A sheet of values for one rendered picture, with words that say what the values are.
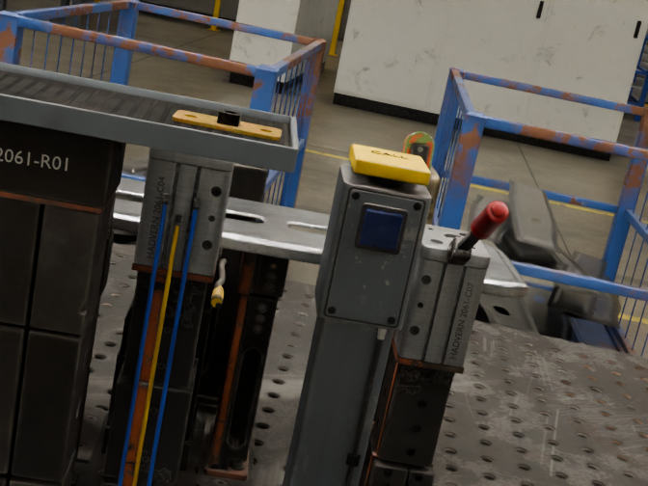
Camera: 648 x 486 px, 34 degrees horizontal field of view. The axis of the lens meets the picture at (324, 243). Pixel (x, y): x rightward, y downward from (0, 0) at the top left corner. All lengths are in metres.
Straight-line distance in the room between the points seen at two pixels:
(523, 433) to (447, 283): 0.58
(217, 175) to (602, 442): 0.84
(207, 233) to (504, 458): 0.64
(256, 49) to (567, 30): 2.56
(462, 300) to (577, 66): 8.08
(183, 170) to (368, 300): 0.23
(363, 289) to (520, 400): 0.87
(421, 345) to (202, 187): 0.26
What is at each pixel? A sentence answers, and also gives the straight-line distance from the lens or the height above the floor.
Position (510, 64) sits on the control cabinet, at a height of 0.63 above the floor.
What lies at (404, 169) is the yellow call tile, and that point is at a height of 1.16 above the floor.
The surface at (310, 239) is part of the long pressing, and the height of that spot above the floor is 1.00.
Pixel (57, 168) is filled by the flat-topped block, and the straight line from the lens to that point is 0.82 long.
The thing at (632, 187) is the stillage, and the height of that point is 0.65.
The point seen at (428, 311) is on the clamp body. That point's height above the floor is 1.00.
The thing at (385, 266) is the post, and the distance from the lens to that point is 0.83.
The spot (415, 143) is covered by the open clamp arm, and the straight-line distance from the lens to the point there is 1.33.
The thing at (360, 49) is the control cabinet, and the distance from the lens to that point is 8.97.
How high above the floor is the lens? 1.31
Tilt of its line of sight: 16 degrees down
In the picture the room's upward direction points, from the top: 11 degrees clockwise
